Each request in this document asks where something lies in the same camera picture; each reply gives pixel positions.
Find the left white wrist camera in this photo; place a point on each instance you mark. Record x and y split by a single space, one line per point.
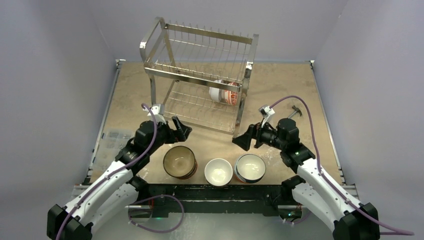
157 113

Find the small black hammer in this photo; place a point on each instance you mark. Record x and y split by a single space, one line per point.
296 111

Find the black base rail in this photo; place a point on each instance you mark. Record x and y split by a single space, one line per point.
160 200

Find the steel two-tier dish rack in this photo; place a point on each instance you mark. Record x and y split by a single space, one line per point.
195 58

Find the orange patterned bowl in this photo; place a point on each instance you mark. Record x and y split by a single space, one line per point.
230 97

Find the clear plastic screw box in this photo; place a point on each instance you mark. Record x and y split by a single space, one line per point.
110 144

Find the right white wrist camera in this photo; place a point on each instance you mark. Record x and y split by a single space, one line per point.
267 113

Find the brown glazed bowl stack top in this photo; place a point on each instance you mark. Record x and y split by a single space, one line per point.
180 162

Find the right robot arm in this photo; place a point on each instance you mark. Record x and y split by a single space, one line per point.
345 216

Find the white blue-rimmed bowl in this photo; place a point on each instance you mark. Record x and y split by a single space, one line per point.
249 168

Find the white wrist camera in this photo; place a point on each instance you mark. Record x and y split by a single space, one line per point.
267 113
157 113

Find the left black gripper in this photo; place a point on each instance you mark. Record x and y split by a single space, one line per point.
180 134

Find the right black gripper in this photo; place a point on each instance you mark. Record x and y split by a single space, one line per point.
257 136

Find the white cream bowl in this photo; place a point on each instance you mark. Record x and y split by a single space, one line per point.
218 172

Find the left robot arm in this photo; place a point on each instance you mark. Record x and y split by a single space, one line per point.
117 187

